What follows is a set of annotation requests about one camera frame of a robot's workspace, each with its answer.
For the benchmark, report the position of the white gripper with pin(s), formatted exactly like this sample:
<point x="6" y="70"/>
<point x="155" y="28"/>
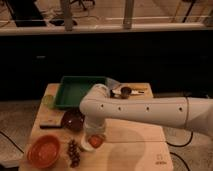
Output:
<point x="90" y="129"/>

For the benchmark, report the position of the red apple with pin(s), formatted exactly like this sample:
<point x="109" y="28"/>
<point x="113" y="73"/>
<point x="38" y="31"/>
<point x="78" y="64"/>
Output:
<point x="96" y="141"/>

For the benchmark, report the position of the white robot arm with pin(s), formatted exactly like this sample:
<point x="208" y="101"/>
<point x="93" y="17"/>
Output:
<point x="192" y="114"/>

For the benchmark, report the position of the white paper cup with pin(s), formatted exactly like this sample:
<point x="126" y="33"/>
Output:
<point x="85" y="144"/>

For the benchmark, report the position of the light green small cup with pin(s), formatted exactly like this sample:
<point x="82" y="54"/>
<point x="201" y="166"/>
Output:
<point x="48" y="101"/>

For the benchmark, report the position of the dark maroon bowl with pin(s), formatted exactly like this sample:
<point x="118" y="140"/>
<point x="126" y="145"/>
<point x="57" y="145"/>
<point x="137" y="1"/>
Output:
<point x="73" y="120"/>

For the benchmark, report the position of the dark grape bunch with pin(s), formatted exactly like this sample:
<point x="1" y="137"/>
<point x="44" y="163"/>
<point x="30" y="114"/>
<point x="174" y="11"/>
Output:
<point x="73" y="153"/>

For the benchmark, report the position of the green plastic tray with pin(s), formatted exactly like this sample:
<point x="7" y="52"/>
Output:
<point x="73" y="88"/>

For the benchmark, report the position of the grey cloth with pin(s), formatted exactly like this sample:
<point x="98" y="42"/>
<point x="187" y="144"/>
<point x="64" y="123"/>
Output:
<point x="112" y="83"/>

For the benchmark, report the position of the orange plastic bowl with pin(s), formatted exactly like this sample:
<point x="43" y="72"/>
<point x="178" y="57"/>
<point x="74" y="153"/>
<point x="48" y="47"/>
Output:
<point x="44" y="152"/>

